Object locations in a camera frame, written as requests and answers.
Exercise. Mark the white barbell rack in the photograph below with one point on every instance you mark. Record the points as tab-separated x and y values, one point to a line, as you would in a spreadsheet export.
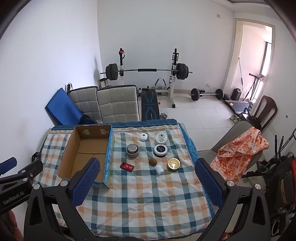
173	92

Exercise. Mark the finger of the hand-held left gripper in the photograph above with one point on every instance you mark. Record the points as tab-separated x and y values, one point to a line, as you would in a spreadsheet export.
7	165
32	169

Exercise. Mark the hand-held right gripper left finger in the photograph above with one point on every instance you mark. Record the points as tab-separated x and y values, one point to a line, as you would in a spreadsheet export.
86	180

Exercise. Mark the black tripod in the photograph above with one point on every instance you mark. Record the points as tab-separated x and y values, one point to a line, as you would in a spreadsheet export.
281	146

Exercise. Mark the dark blue cloth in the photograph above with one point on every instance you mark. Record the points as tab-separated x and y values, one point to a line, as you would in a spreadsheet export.
87	120

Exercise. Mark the door frame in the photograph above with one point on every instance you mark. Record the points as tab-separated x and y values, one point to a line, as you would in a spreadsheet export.
231	64

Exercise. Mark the white quilted chair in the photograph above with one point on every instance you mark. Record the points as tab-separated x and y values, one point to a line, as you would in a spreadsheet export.
119	104
84	102

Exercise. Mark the orange white cloth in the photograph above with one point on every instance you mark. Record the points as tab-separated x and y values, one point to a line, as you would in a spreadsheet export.
238	155

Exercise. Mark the black weight bench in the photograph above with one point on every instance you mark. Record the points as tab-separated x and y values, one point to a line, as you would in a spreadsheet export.
150	105

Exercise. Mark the chrome dumbbell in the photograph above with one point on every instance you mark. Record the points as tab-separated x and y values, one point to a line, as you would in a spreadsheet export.
164	116

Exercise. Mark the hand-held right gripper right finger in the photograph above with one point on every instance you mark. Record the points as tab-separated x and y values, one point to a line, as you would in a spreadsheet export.
208	185

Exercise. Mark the short barbell with black plates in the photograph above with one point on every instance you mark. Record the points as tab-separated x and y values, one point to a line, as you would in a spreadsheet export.
195	94

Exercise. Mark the dark wooden chair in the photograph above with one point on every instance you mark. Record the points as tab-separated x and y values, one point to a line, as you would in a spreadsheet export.
266	109

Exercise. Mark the white cylinder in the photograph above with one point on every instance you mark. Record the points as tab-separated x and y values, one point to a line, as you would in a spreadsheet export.
159	169

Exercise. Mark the small metal stool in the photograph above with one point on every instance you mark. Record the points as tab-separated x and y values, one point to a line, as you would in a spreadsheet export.
103	83

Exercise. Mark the small white round device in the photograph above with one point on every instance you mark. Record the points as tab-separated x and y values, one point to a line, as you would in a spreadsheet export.
143	137

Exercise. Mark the person's left forearm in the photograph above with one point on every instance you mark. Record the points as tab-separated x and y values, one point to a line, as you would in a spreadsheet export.
7	227

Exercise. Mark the blue exercise mat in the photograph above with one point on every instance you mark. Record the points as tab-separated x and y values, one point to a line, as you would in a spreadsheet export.
62	106

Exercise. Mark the black orange bag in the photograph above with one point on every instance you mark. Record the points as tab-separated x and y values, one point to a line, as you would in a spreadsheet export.
283	185

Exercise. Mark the long barbell with black plates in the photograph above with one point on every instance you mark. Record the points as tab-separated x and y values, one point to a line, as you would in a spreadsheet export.
111	71

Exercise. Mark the plaid blanket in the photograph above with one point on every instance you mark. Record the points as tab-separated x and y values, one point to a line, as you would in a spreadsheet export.
150	197

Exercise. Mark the cardboard box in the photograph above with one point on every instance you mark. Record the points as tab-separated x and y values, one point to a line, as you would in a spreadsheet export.
92	153

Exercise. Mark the gold round tin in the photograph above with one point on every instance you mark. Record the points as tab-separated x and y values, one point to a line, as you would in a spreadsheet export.
174	164

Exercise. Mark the white round labelled tin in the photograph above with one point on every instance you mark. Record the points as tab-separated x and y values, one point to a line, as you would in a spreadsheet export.
161	138

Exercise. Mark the exercise machine frame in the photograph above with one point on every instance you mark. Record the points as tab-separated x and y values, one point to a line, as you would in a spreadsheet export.
254	83

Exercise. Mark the black clip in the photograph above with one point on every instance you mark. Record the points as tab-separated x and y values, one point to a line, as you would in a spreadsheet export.
36	157

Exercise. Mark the black treadmill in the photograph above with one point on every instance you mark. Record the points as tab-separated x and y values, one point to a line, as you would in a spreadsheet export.
238	105

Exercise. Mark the metal tin with perforated lid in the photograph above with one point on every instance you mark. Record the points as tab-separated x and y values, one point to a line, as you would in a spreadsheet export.
132	151

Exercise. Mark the white round case black top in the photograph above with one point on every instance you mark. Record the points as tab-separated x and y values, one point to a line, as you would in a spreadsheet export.
161	150

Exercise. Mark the red case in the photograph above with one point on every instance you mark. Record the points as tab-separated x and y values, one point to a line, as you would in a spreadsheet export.
127	167

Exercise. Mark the light sneaker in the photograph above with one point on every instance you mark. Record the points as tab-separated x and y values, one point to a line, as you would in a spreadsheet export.
237	119
232	117

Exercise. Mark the grey chair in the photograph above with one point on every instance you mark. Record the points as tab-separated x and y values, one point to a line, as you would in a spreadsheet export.
235	132

